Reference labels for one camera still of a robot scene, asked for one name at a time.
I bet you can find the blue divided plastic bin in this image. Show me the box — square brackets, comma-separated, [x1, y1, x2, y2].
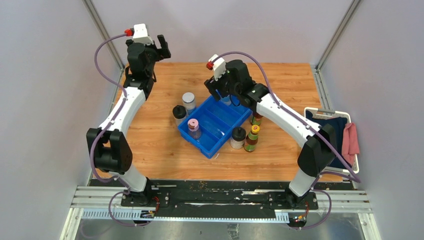
[177, 95, 252, 159]

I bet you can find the pink lid spice jar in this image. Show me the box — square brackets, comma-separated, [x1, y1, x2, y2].
[187, 118, 202, 140]

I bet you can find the silver lid blue label jar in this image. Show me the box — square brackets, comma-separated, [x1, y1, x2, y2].
[220, 95, 232, 106]

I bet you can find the red cap sauce bottle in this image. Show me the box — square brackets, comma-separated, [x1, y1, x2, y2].
[250, 112, 263, 126]

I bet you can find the aluminium frame post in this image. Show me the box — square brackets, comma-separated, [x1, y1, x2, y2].
[315, 0, 362, 72]
[82, 0, 124, 69]

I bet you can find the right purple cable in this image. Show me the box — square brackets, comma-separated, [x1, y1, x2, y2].
[205, 51, 362, 231]

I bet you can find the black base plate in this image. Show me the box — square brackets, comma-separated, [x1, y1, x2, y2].
[120, 179, 319, 220]

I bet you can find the right aluminium frame post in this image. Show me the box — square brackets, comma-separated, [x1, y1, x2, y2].
[315, 0, 362, 72]

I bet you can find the black lid jar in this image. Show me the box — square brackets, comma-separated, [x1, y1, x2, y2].
[230, 126, 246, 150]
[172, 105, 188, 126]

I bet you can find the silver lid millet jar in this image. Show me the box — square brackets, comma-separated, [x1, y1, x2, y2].
[182, 92, 197, 115]

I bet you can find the dark blue cloth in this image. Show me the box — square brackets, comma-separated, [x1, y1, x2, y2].
[305, 110, 352, 169]

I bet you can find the yellow cap sauce bottle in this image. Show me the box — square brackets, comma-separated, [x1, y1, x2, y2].
[243, 124, 260, 152]

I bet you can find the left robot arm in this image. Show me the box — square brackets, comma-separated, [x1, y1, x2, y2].
[86, 34, 171, 207]

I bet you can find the white plastic basket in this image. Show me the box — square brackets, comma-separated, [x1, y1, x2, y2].
[303, 107, 360, 174]

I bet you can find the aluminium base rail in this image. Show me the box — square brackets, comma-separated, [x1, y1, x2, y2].
[60, 180, 381, 240]

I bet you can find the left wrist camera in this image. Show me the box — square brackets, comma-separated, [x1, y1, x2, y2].
[132, 23, 154, 46]

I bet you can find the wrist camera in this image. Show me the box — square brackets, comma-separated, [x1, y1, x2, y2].
[132, 23, 154, 46]
[209, 54, 226, 82]

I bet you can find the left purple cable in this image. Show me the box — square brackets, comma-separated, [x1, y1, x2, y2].
[89, 28, 152, 228]

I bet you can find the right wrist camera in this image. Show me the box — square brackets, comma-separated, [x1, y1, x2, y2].
[209, 54, 226, 82]

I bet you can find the pink cloth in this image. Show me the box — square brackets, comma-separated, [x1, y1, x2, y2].
[341, 122, 360, 167]

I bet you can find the left aluminium frame post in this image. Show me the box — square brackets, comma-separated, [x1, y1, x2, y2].
[82, 0, 124, 69]

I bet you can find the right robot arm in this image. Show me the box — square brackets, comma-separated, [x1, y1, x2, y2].
[204, 56, 338, 209]

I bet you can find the purple cable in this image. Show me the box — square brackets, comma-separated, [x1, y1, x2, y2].
[89, 28, 152, 228]
[205, 51, 362, 231]

